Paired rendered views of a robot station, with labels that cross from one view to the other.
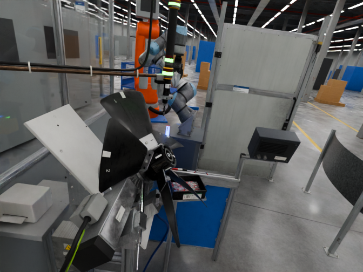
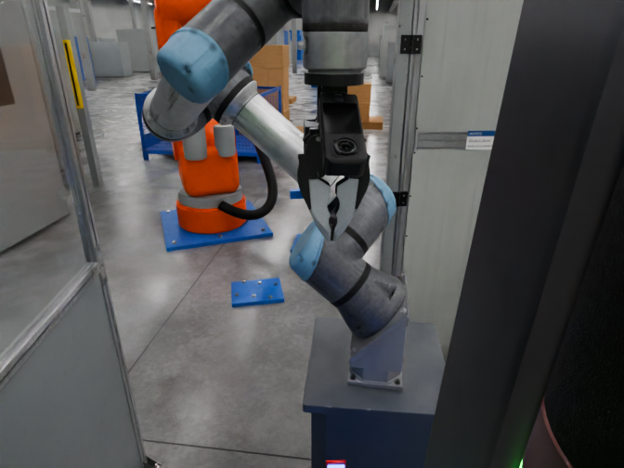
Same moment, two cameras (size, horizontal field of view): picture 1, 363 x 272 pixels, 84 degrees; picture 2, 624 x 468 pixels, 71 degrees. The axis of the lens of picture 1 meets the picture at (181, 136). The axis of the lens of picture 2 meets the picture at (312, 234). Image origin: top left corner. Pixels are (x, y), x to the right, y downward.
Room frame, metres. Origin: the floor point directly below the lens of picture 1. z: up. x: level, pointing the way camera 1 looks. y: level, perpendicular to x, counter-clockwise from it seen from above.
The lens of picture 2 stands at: (0.85, 0.14, 1.66)
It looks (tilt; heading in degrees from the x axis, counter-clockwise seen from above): 24 degrees down; 358
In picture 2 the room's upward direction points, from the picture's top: straight up
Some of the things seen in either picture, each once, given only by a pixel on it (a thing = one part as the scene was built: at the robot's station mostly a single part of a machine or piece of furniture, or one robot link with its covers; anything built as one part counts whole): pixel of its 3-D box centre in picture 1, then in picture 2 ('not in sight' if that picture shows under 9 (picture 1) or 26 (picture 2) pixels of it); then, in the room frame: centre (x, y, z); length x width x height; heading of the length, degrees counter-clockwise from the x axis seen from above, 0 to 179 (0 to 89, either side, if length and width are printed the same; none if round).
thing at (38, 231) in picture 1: (42, 205); not in sight; (0.77, 0.64, 0.85); 0.36 x 0.24 x 0.03; 0
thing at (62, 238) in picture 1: (75, 246); not in sight; (0.66, 0.43, 0.73); 0.15 x 0.09 x 0.22; 90
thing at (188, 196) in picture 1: (186, 187); not in sight; (1.08, -0.08, 0.85); 0.22 x 0.17 x 0.07; 105
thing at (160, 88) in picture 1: (164, 86); not in sight; (0.88, 0.10, 1.50); 0.09 x 0.07 x 0.10; 125
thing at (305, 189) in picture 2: not in sight; (316, 175); (1.39, 0.11, 1.51); 0.05 x 0.02 x 0.09; 91
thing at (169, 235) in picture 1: (169, 237); not in sight; (1.06, -0.01, 0.40); 0.03 x 0.03 x 0.80; 15
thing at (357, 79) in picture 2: (177, 62); (332, 123); (1.41, 0.09, 1.57); 0.09 x 0.08 x 0.12; 1
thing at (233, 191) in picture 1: (223, 226); not in sight; (1.24, -0.44, 0.39); 0.04 x 0.04 x 0.78; 0
